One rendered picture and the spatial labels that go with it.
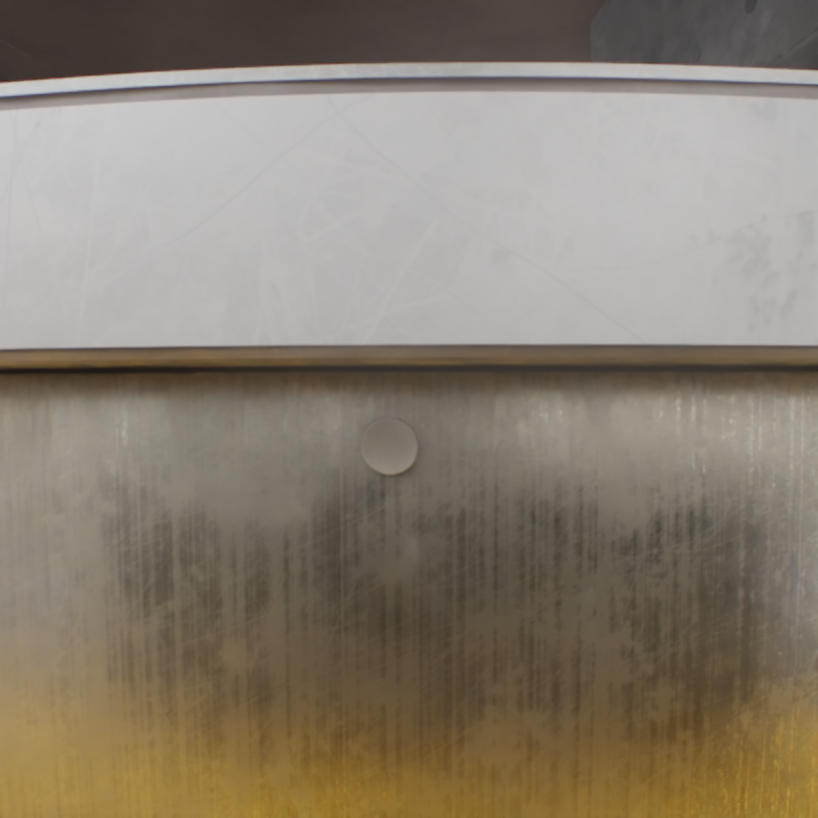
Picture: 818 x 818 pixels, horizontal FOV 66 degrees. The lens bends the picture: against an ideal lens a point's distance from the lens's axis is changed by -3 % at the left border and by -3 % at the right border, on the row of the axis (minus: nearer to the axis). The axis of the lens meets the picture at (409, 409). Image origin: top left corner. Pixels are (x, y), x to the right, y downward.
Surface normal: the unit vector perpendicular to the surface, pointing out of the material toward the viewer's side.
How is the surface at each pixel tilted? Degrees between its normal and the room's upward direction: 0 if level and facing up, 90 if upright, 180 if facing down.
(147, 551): 90
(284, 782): 90
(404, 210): 90
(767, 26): 90
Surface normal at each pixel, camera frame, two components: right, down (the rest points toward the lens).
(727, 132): 0.00, 0.02
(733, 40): -0.99, 0.00
